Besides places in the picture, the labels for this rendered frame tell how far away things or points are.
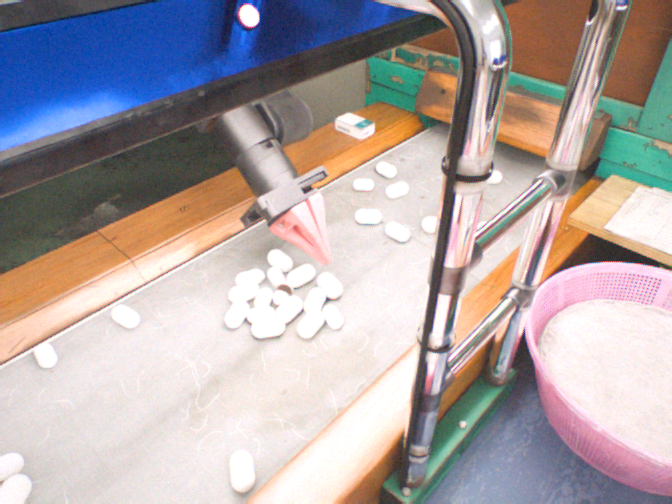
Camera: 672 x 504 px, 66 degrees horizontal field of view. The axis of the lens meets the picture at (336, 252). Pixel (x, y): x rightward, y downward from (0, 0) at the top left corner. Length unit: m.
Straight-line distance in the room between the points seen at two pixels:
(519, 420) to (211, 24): 0.49
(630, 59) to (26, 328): 0.81
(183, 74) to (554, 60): 0.66
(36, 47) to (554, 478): 0.54
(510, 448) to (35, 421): 0.46
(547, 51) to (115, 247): 0.67
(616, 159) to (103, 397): 0.74
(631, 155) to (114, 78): 0.72
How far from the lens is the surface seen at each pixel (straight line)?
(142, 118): 0.28
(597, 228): 0.73
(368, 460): 0.46
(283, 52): 0.33
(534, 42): 0.88
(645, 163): 0.86
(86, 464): 0.53
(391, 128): 0.94
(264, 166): 0.59
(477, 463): 0.57
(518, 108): 0.85
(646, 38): 0.83
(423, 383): 0.38
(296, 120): 0.66
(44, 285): 0.68
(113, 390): 0.57
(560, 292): 0.66
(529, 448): 0.60
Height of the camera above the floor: 1.16
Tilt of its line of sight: 39 degrees down
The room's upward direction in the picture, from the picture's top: straight up
